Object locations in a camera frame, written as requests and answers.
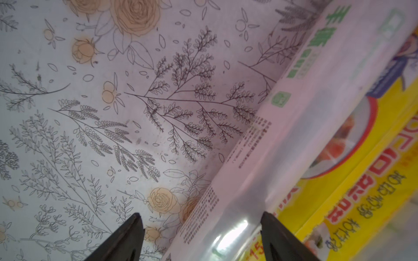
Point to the yellow plastic wrap roll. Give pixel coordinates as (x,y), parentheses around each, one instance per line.
(378,194)
(336,179)

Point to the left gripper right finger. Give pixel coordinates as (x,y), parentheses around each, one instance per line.
(279,244)

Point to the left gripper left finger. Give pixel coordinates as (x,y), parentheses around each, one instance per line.
(125,244)

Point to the floral patterned table mat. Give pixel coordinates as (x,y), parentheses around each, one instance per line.
(110,108)

